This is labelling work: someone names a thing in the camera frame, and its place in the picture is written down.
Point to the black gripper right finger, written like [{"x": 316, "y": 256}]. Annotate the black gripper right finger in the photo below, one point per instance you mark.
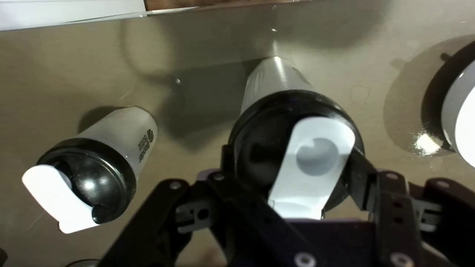
[{"x": 431, "y": 226}]

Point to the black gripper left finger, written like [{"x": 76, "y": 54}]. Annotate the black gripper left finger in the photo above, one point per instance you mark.
[{"x": 164, "y": 226}]

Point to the black shaker lid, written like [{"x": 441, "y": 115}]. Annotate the black shaker lid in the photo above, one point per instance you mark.
[{"x": 293, "y": 147}]

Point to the short shaker bottle with lid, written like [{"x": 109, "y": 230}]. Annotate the short shaker bottle with lid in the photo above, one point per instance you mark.
[{"x": 91, "y": 178}]

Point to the tall clear shaker bottle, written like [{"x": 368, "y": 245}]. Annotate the tall clear shaker bottle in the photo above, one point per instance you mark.
[{"x": 270, "y": 79}]

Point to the white ceramic bowl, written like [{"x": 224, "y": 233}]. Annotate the white ceramic bowl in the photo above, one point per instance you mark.
[{"x": 449, "y": 103}]

